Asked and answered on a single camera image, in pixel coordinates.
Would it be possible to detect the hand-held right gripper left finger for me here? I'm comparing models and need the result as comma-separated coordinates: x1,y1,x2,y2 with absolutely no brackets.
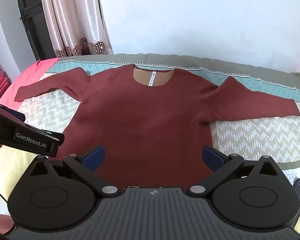
27,145,122,198

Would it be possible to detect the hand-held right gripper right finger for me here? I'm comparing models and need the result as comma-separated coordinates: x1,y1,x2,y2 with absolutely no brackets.
186,145,285,198

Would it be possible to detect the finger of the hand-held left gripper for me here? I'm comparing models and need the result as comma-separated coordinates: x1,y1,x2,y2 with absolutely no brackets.
0,99,26,125

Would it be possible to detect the maroon long-sleeved sweater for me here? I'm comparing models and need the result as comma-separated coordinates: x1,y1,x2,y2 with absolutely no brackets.
14,64,300,189

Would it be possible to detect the pink blanket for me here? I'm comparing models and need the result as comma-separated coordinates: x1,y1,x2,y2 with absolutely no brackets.
0,57,60,105

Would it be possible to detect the patterned green beige quilt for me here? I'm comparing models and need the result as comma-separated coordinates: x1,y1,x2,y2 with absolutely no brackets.
0,53,300,233

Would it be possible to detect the pink satin lace-hem curtain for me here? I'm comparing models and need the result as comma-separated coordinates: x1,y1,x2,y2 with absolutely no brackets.
39,0,114,58

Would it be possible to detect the dark door frame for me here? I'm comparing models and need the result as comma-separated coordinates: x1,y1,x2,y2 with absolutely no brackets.
14,0,56,60

